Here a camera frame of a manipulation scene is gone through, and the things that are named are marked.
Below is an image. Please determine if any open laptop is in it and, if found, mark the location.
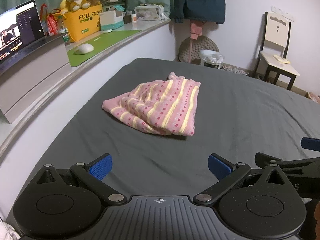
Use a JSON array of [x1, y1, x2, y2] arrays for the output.
[[0, 0, 48, 73]]

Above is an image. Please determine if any yellow box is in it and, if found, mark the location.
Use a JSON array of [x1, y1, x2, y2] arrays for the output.
[[60, 1, 104, 43]]

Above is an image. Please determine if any pink yellow striped sweater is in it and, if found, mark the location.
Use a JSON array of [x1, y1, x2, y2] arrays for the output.
[[102, 72, 202, 137]]

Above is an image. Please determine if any hanging pink cloth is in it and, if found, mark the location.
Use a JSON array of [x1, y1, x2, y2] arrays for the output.
[[189, 19, 207, 63]]

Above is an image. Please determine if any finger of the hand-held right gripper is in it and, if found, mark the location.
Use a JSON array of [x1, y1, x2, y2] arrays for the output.
[[300, 137, 320, 152], [254, 152, 320, 176]]

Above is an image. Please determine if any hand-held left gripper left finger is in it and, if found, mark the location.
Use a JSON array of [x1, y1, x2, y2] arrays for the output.
[[35, 153, 128, 206]]

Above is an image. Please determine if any round grey cushion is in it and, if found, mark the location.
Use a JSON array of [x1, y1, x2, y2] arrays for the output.
[[178, 36, 219, 63]]

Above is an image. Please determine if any white waste bin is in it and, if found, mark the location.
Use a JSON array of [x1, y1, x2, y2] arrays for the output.
[[200, 49, 224, 69]]

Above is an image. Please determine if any white computer mouse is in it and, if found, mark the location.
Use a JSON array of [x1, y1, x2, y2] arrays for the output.
[[73, 43, 95, 55]]

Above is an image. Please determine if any red snack packet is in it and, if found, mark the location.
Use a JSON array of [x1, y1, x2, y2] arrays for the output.
[[40, 4, 63, 36]]

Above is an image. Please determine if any dark teal jacket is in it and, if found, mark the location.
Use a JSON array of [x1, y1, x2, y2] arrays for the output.
[[170, 0, 226, 25]]

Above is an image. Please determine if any white teal cardboard box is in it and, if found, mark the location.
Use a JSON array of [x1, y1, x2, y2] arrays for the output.
[[99, 10, 125, 31]]

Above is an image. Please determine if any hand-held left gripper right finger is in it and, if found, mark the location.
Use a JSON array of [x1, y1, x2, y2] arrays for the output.
[[193, 153, 292, 205]]

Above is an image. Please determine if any white wall hook rack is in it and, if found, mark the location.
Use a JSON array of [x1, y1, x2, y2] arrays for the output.
[[271, 4, 294, 22]]

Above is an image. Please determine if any green label bottle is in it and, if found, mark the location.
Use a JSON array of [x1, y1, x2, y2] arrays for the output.
[[56, 27, 72, 46]]

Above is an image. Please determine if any white bedding cloth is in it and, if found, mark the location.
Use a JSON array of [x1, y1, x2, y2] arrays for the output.
[[0, 219, 22, 240]]

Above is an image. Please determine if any grey bed sheet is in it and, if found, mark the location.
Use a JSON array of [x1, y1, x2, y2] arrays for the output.
[[5, 57, 320, 230]]

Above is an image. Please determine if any green desk mat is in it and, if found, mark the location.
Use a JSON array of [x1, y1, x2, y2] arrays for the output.
[[66, 30, 142, 67]]

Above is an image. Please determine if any pair of light shoes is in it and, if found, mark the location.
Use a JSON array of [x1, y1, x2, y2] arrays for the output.
[[220, 64, 250, 77]]

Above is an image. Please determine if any cream black wooden chair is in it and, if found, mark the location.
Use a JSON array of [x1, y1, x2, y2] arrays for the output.
[[252, 11, 300, 91]]

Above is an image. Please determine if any clear plastic container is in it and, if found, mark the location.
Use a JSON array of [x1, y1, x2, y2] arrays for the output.
[[134, 4, 167, 22]]

